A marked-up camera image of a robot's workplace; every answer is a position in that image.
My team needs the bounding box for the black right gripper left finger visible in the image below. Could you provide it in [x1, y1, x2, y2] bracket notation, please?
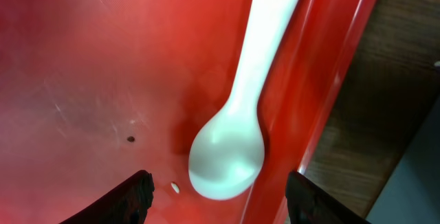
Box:
[62, 170, 155, 224]

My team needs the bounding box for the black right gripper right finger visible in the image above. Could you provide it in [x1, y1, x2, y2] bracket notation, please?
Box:
[285, 171, 369, 224]

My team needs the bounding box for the white plastic spoon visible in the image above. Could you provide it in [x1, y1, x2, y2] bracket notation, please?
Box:
[188, 0, 299, 201]

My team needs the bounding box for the grey dishwasher rack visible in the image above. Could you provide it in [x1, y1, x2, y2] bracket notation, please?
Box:
[366, 100, 439, 224]

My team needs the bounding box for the red plastic tray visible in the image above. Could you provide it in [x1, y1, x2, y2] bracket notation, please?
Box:
[1, 0, 376, 223]

